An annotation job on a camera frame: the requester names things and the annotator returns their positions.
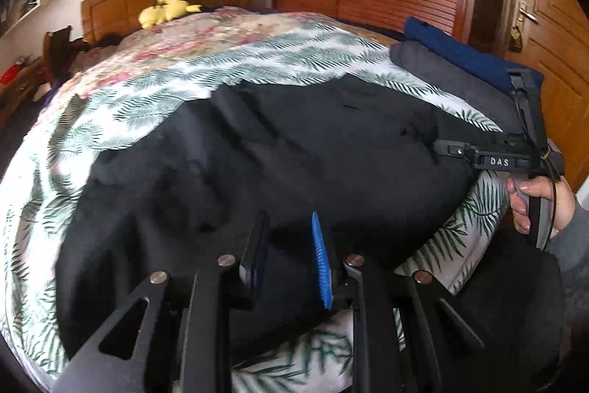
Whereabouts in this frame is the black double-breasted coat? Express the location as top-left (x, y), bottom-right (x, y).
top-left (55, 75), bottom-right (484, 361)

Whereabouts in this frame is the person's right hand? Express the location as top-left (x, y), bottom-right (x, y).
top-left (506, 176), bottom-right (577, 237)

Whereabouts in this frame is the folded grey garment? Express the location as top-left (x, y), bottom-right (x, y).
top-left (389, 40), bottom-right (523, 134)

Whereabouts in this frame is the folded navy blue garment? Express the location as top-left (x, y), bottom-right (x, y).
top-left (403, 16), bottom-right (544, 94)

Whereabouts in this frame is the wooden door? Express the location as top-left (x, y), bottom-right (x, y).
top-left (505, 0), bottom-right (589, 190)

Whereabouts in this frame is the palm leaf print sheet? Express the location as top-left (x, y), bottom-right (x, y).
top-left (1, 22), bottom-right (502, 391)

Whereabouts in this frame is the floral quilt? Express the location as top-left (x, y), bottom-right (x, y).
top-left (33, 7), bottom-right (338, 105)

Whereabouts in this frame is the long wooden desk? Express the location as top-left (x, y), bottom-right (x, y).
top-left (0, 57), bottom-right (46, 128)

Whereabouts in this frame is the wooden chair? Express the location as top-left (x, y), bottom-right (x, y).
top-left (42, 25), bottom-right (72, 85)

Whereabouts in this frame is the yellow plush toy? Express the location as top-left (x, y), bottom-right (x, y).
top-left (138, 0), bottom-right (202, 29)

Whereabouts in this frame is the red bowl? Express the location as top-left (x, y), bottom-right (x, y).
top-left (0, 63), bottom-right (21, 86)

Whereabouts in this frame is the brass door handle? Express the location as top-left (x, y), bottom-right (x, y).
top-left (508, 0), bottom-right (538, 53)

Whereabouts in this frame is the white wall shelf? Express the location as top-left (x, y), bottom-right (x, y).
top-left (1, 0), bottom-right (49, 35)

